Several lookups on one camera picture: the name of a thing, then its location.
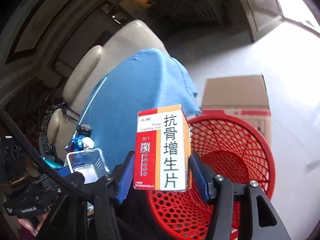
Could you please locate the brown cardboard box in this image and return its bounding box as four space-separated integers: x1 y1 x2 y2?
201 74 272 144

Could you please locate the black cable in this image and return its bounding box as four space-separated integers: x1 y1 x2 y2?
0 109 93 202

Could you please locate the blue plastic bag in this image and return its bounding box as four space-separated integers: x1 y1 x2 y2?
65 134 86 153

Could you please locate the black plastic bag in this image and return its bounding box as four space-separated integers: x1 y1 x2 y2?
76 124 92 137

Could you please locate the red plastic mesh basket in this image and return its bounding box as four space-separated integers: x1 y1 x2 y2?
146 110 276 239

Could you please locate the blue table cloth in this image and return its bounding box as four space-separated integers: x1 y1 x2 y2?
79 48 201 170

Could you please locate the clear plastic tray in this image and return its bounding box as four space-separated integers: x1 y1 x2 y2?
66 148 111 184

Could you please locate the black white patterned cloth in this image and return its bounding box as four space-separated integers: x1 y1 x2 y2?
40 103 62 156

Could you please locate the dark wooden cabinet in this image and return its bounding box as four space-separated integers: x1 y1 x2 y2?
147 0 225 25

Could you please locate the beige leather sofa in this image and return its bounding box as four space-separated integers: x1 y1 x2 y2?
47 20 168 161

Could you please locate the red white medicine box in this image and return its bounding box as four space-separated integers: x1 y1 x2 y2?
133 105 191 192

